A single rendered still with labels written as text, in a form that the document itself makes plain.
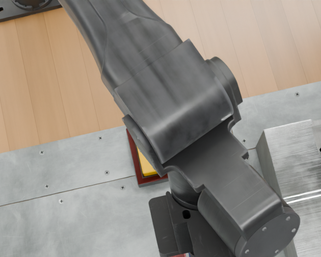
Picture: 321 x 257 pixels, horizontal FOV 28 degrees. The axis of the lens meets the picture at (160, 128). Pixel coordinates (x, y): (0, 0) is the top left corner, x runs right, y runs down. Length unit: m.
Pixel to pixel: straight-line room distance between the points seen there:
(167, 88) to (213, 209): 0.10
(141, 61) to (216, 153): 0.09
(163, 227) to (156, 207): 0.02
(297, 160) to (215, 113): 0.32
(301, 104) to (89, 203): 0.32
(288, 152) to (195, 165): 0.30
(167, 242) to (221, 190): 0.14
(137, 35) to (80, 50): 0.46
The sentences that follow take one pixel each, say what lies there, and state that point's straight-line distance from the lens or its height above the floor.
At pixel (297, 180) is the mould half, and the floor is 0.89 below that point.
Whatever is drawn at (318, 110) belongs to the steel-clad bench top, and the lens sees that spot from 0.90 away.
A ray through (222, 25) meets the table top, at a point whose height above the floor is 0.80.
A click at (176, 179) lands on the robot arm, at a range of 0.53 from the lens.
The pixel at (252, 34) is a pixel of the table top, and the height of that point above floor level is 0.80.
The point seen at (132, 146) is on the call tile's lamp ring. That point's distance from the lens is 0.85.
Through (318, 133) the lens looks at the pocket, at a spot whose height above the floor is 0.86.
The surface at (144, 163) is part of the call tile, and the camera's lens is 0.82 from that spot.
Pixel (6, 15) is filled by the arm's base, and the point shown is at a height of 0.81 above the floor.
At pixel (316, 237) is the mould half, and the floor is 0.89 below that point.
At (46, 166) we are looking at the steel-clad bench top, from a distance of 0.88.
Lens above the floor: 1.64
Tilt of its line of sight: 75 degrees down
